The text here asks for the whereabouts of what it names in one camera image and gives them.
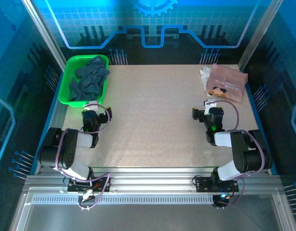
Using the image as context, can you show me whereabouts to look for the black controller with lights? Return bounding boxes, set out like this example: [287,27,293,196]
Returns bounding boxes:
[211,193,232,210]

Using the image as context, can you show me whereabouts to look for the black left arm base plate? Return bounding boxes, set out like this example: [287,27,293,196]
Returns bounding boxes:
[67,177,112,193]

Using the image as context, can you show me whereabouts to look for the slotted grey cable duct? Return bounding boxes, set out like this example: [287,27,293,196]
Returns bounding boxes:
[30,195,216,205]

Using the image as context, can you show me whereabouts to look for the aluminium frame post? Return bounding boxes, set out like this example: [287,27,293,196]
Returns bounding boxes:
[22,0,67,66]
[238,0,284,70]

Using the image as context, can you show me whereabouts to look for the pink printed folded t-shirt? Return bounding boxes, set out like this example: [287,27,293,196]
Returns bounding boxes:
[205,63,248,103]

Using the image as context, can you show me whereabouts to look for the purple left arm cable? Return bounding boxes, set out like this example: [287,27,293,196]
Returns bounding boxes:
[51,103,112,211]

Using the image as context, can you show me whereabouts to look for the aluminium frame rail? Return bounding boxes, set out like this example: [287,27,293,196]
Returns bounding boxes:
[25,167,282,196]

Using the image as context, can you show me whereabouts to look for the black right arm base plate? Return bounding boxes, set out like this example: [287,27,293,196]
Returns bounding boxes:
[193,175,239,193]

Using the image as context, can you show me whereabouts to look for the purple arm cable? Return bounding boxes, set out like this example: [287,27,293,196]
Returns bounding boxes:
[51,103,112,211]
[207,100,268,208]

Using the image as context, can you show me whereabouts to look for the white wire connector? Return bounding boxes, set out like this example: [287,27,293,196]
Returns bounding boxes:
[81,189,96,202]

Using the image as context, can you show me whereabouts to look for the clear plastic wrapper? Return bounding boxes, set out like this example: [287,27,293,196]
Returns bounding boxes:
[199,66,213,91]

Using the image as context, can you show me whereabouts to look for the dark blue t-shirt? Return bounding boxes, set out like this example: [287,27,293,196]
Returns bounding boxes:
[68,56,110,102]

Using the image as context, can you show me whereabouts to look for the green plastic basket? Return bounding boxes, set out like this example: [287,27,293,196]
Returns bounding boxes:
[58,54,110,108]

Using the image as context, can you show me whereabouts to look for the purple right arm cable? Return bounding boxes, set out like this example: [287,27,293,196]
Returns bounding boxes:
[207,100,268,208]

